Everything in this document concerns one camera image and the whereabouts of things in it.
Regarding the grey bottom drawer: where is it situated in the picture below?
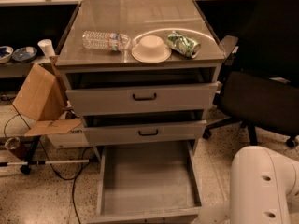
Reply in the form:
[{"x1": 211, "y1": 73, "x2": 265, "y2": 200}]
[{"x1": 88, "y1": 141, "x2": 201, "y2": 224}]

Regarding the grey drawer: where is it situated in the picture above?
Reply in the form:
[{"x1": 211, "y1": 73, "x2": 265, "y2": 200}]
[
  {"x1": 83, "y1": 110, "x2": 206, "y2": 145},
  {"x1": 66, "y1": 68, "x2": 217, "y2": 116},
  {"x1": 88, "y1": 141, "x2": 201, "y2": 224}
]

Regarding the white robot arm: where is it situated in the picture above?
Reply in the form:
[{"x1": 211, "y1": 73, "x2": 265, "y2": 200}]
[{"x1": 192, "y1": 146, "x2": 299, "y2": 224}]

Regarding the grey drawer cabinet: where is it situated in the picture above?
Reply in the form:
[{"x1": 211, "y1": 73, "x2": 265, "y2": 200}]
[{"x1": 55, "y1": 0, "x2": 226, "y2": 161}]

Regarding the grey top drawer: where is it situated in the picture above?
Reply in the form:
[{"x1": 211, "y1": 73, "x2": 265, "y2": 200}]
[{"x1": 66, "y1": 68, "x2": 217, "y2": 116}]

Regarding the grey middle drawer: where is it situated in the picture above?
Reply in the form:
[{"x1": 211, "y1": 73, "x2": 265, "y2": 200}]
[{"x1": 83, "y1": 110, "x2": 206, "y2": 145}]

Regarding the white upturned bowl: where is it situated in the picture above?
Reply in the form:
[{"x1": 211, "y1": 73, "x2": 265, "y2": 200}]
[{"x1": 132, "y1": 35, "x2": 172, "y2": 63}]

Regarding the crushed green soda can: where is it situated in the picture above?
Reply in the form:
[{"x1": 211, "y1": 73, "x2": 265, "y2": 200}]
[{"x1": 166, "y1": 31, "x2": 200, "y2": 59}]

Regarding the clear plastic water bottle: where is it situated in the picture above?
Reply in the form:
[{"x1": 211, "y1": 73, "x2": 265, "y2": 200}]
[{"x1": 82, "y1": 31, "x2": 131, "y2": 51}]

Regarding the white box on floor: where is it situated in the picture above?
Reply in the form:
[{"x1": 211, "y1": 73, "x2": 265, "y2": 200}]
[{"x1": 47, "y1": 125, "x2": 89, "y2": 148}]

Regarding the white black rod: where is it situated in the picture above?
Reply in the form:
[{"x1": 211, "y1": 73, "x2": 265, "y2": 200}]
[{"x1": 0, "y1": 160, "x2": 92, "y2": 167}]

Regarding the open cardboard box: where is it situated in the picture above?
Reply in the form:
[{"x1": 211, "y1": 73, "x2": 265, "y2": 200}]
[{"x1": 13, "y1": 63, "x2": 81, "y2": 136}]

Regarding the black office chair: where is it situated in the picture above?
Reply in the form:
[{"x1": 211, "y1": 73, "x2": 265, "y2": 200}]
[{"x1": 203, "y1": 0, "x2": 299, "y2": 147}]

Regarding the white paper cup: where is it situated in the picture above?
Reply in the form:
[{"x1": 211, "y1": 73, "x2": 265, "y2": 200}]
[{"x1": 37, "y1": 39, "x2": 55, "y2": 58}]

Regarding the brown cup on floor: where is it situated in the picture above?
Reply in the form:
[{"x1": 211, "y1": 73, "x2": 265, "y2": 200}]
[{"x1": 5, "y1": 137, "x2": 27, "y2": 160}]

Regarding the white blue bowl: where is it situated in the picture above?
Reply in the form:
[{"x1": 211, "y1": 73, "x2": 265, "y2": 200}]
[{"x1": 0, "y1": 46, "x2": 14, "y2": 64}]

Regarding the black floor cable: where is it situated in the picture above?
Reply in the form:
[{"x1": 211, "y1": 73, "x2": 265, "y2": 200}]
[{"x1": 0, "y1": 91, "x2": 94, "y2": 224}]

